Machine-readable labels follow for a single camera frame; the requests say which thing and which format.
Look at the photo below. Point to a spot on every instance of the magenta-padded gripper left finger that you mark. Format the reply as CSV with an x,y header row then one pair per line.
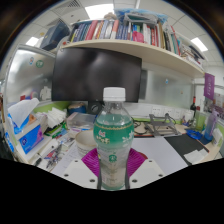
x,y
76,171

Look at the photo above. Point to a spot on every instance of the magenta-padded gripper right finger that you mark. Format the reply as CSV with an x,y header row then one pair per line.
x,y
150,171

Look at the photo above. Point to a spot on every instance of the green-labelled clear drink bottle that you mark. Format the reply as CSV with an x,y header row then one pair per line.
x,y
113,140

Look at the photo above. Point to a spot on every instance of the purple water bottle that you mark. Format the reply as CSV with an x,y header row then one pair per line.
x,y
210,126

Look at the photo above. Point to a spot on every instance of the handwritten white paper sheet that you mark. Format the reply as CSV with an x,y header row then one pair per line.
x,y
68,155

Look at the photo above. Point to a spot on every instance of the blank white paper sheet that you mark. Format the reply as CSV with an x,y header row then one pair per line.
x,y
156,150

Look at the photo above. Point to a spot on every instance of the cream patterned paper cup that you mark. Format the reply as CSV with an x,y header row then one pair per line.
x,y
85,141

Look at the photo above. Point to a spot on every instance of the black desk mat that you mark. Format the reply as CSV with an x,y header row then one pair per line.
x,y
181,143

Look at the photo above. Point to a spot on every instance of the grey metal laptop stand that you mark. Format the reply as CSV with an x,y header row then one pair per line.
x,y
160,125

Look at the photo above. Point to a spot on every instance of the clear plastic box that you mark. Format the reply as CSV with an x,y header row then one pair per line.
x,y
81,120

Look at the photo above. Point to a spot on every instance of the blue tissue box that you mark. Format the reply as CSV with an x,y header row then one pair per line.
x,y
30,138

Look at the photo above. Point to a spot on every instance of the stack of white napkins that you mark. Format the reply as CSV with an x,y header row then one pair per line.
x,y
55,117

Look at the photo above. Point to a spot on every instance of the blue round tin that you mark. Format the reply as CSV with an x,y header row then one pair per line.
x,y
76,108

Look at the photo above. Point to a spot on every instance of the dark wine bottle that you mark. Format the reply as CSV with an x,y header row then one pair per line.
x,y
193,108

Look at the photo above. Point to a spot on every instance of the black computer monitor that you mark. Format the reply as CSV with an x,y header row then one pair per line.
x,y
96,75

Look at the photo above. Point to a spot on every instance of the purple hanging sign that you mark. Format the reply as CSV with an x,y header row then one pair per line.
x,y
209,86

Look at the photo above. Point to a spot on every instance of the ceiling lights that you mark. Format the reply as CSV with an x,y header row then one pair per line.
x,y
100,10

